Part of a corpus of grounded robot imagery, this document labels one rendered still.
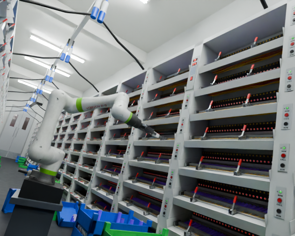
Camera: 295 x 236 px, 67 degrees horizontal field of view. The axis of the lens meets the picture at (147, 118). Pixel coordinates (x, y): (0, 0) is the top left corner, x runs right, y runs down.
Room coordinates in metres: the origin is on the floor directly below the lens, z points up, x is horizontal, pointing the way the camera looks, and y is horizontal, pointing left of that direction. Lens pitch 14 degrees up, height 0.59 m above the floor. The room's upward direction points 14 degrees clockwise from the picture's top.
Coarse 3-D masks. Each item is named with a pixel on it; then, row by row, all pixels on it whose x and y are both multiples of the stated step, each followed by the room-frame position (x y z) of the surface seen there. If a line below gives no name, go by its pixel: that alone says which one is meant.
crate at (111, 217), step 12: (84, 204) 1.16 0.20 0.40; (84, 216) 1.08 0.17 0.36; (96, 216) 1.00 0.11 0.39; (108, 216) 1.25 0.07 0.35; (132, 216) 1.30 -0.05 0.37; (84, 228) 1.05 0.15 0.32; (96, 228) 1.01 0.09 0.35; (120, 228) 1.07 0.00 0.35; (132, 228) 1.10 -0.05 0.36; (144, 228) 1.13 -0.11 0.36
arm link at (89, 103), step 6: (102, 96) 1.61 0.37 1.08; (108, 96) 1.58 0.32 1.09; (114, 96) 1.56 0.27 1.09; (120, 96) 1.54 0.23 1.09; (126, 96) 1.55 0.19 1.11; (84, 102) 1.63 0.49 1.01; (90, 102) 1.62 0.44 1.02; (96, 102) 1.61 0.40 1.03; (102, 102) 1.60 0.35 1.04; (108, 102) 1.58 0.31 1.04; (126, 102) 1.54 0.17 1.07; (84, 108) 1.65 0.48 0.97; (90, 108) 1.65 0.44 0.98; (96, 108) 1.65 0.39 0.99
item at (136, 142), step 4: (136, 136) 2.11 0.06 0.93; (140, 136) 2.13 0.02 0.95; (144, 136) 2.15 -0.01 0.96; (148, 136) 2.18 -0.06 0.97; (152, 136) 2.15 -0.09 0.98; (164, 136) 1.99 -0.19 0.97; (168, 136) 1.94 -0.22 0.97; (172, 136) 1.89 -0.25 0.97; (136, 140) 2.05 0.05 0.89; (140, 140) 1.99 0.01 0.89; (144, 140) 1.94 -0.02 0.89; (148, 140) 1.88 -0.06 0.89; (152, 140) 1.83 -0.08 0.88; (156, 140) 1.78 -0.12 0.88; (160, 140) 1.73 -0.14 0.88; (164, 140) 1.69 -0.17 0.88; (168, 140) 1.65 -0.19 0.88; (172, 140) 1.61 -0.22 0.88; (136, 144) 2.06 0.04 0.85; (140, 144) 2.00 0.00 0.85; (144, 144) 1.94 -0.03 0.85; (148, 144) 1.89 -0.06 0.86; (152, 144) 1.84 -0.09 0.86; (156, 144) 1.78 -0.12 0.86; (160, 144) 1.74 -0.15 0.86; (164, 144) 1.69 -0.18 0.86; (168, 144) 1.65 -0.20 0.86; (172, 144) 1.61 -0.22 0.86
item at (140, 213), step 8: (120, 200) 2.11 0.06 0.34; (128, 200) 2.08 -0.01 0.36; (136, 200) 2.04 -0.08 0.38; (144, 200) 2.03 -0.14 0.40; (152, 200) 1.96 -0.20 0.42; (160, 200) 1.86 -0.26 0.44; (120, 208) 2.06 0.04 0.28; (128, 208) 1.93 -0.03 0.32; (136, 208) 1.90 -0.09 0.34; (144, 208) 1.85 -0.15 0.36; (152, 208) 1.81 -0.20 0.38; (160, 208) 1.79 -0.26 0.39; (136, 216) 1.83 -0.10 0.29; (144, 216) 1.72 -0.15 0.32; (152, 216) 1.70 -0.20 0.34; (152, 224) 1.64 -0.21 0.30
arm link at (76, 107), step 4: (76, 100) 1.65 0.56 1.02; (80, 100) 1.64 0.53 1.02; (72, 104) 1.65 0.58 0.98; (76, 104) 1.65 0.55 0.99; (80, 104) 1.64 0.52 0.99; (68, 108) 1.65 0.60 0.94; (72, 108) 1.67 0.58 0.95; (76, 108) 1.67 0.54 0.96; (80, 108) 1.66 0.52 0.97; (68, 112) 1.71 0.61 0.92; (72, 112) 1.71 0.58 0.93; (76, 112) 1.71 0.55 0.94; (80, 112) 1.72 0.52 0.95
